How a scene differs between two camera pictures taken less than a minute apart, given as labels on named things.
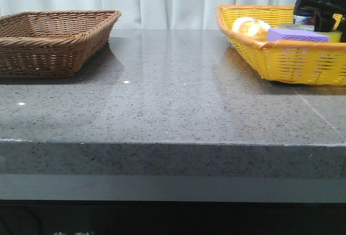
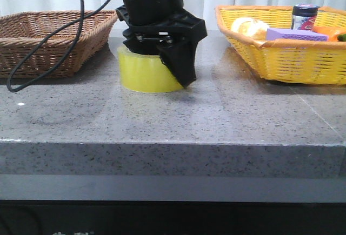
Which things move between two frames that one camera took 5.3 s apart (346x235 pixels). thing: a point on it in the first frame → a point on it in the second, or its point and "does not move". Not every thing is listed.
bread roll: x=251 y=27 does not move
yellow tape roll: x=333 y=37 → x=145 y=73
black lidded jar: x=303 y=15 does not move
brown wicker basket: x=48 y=44 does not move
